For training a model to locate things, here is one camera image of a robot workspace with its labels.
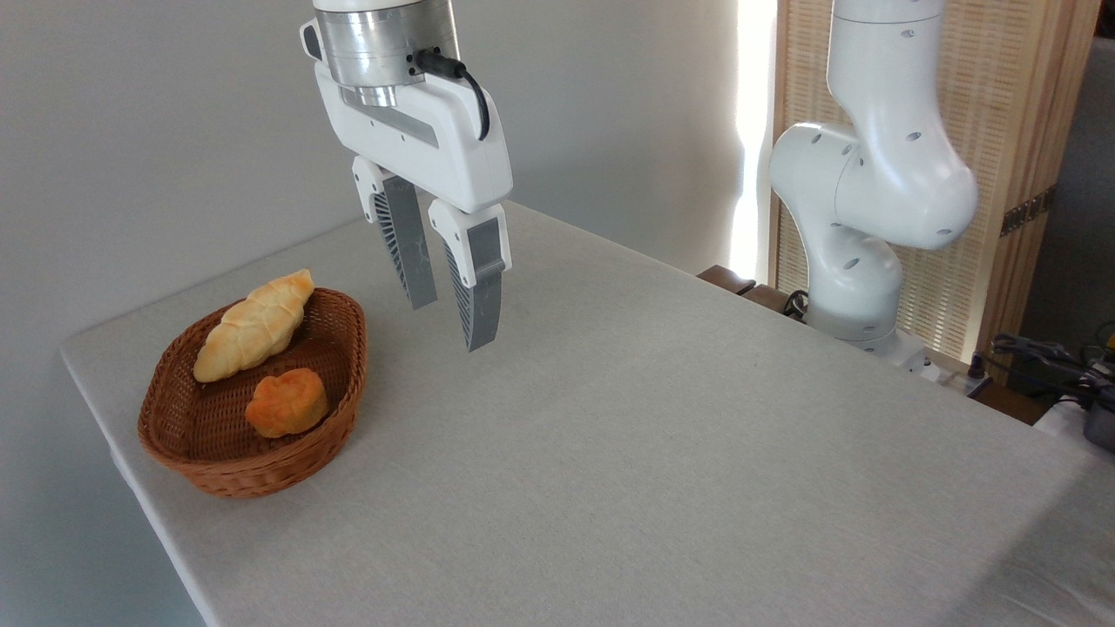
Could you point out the brown wooden furniture edge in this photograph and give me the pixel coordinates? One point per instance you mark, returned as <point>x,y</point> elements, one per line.
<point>732,280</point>

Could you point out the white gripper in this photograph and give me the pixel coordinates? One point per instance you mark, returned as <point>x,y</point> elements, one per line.
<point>453,148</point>

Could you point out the round orange bread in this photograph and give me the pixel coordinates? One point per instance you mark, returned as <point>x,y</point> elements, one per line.
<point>287,402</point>

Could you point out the brown wicker basket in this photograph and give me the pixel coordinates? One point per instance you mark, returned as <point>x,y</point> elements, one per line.
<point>209,431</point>

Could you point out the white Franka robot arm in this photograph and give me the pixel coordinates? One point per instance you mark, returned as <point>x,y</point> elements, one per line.
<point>880,174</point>

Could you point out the grey tablecloth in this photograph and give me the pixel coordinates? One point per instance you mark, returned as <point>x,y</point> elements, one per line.
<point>653,453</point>

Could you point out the wooden rattan folding screen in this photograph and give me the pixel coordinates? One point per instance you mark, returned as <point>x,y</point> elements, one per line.
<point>1010,87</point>

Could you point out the long braided pale bread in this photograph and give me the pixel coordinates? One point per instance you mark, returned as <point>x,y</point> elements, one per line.
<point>253,326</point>

